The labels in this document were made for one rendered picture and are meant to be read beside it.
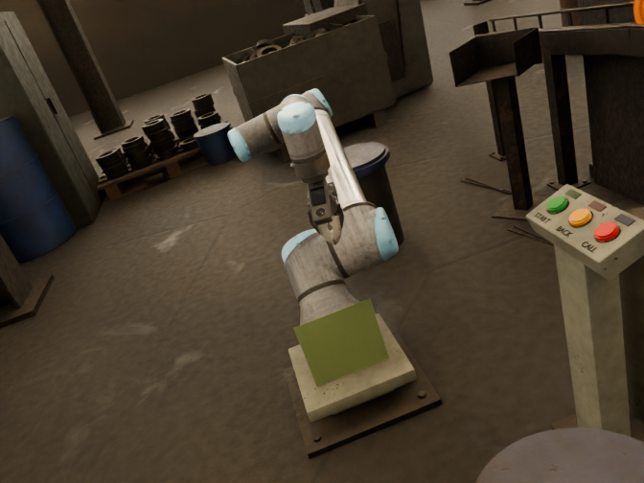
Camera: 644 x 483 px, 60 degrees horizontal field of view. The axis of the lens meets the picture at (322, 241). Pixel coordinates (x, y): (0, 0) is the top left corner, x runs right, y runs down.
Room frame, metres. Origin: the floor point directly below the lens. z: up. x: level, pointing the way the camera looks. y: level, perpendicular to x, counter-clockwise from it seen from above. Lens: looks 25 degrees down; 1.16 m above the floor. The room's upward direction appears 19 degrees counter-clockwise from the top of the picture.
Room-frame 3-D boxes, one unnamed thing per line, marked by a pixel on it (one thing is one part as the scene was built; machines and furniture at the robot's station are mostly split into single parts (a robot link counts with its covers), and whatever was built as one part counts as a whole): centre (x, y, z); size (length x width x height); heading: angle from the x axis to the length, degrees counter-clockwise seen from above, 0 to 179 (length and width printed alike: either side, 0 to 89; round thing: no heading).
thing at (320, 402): (1.37, 0.04, 0.10); 0.32 x 0.32 x 0.04; 5
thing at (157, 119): (4.89, 1.02, 0.22); 1.20 x 0.81 x 0.44; 99
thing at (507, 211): (2.13, -0.86, 0.36); 0.26 x 0.20 x 0.72; 39
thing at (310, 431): (1.37, 0.04, 0.04); 0.40 x 0.40 x 0.08; 5
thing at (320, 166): (1.35, -0.03, 0.74); 0.10 x 0.09 x 0.05; 80
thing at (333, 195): (1.36, -0.04, 0.65); 0.09 x 0.08 x 0.12; 170
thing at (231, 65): (4.34, -0.28, 0.39); 1.03 x 0.83 x 0.79; 98
